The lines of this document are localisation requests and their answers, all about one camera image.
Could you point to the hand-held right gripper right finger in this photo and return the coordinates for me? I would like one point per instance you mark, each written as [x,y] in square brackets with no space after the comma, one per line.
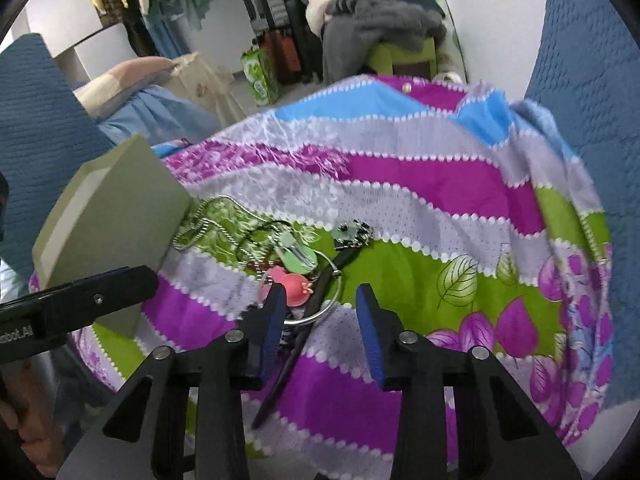
[371,340]

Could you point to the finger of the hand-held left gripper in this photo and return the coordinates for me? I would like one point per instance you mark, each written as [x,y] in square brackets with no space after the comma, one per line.
[100,292]

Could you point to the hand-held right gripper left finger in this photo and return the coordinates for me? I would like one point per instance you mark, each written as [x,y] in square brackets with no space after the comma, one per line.
[272,332]

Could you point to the pink pomegranate charm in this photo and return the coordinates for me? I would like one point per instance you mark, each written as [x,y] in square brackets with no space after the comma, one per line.
[292,287]

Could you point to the silver bangle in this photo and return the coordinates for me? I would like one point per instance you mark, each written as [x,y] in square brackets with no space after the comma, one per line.
[327,307]

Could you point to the green hair clip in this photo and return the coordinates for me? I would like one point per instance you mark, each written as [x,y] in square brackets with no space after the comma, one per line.
[295,255]

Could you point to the grey-green cardboard box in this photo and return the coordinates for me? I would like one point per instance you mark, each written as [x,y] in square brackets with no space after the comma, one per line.
[125,200]

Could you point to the black green beaded ornament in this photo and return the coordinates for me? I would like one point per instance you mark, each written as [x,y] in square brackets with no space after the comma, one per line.
[352,235]

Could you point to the person's left hand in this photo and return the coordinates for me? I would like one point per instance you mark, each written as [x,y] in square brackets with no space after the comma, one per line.
[30,442]

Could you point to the blue quilted cover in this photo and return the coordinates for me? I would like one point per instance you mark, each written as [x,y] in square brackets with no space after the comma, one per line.
[590,60]
[40,135]

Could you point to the colourful printed blanket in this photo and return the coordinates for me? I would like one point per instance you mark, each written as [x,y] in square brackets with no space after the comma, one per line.
[425,180]

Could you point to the light blue cloth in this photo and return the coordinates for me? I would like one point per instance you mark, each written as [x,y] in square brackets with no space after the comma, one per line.
[150,117]

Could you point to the pink beige pillow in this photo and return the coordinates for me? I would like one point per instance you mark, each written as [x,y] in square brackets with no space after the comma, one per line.
[125,77]

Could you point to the cream tote bag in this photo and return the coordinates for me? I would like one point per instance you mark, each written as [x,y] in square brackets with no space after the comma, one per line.
[200,85]

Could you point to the green shopping bag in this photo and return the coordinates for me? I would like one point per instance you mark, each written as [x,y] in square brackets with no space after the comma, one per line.
[260,77]

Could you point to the orange suitcase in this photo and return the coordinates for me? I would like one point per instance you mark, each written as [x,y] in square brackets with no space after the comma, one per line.
[280,57]

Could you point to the green chair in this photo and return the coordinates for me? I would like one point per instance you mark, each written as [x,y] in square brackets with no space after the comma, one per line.
[395,55]

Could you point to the black suitcase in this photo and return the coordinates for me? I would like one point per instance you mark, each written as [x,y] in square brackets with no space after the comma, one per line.
[305,45]

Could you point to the grey fleece garment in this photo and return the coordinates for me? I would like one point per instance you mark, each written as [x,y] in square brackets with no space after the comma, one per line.
[385,22]

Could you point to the grey ribbed suitcase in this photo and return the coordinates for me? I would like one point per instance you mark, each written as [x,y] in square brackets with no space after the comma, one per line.
[262,5]

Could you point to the cream fluffy garment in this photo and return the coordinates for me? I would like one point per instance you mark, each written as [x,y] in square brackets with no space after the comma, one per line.
[320,5]

